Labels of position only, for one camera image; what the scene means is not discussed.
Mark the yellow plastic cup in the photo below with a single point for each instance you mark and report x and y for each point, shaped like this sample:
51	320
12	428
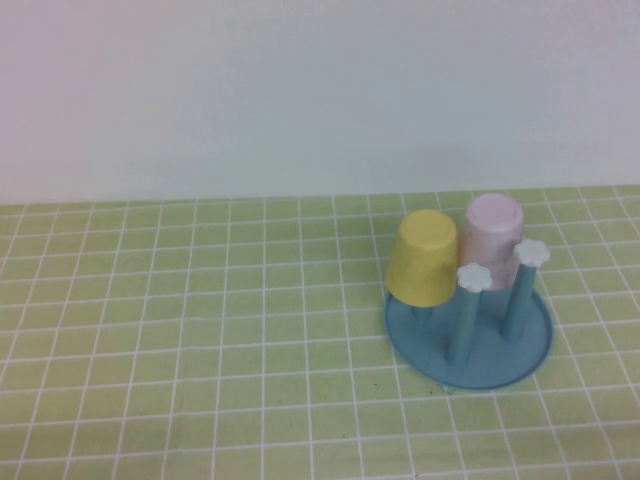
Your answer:
422	260

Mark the blue cup stand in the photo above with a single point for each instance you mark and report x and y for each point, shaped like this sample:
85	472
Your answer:
490	360

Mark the pink plastic cup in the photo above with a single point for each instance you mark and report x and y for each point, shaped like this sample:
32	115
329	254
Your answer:
487	235

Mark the green checkered tablecloth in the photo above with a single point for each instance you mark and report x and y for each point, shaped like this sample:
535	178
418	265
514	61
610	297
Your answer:
225	325

